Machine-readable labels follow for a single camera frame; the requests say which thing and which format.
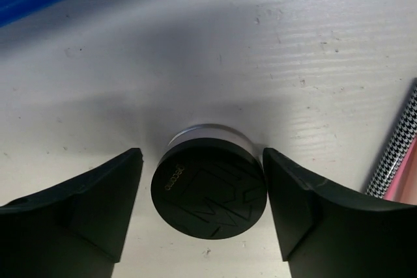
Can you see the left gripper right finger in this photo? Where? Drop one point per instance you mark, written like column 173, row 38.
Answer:
column 327, row 230

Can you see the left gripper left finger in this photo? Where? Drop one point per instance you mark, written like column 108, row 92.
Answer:
column 76, row 228

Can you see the black round jar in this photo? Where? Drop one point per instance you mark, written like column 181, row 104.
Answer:
column 210, row 184

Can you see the houndstooth pattern pencil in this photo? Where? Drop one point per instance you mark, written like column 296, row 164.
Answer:
column 399, row 142

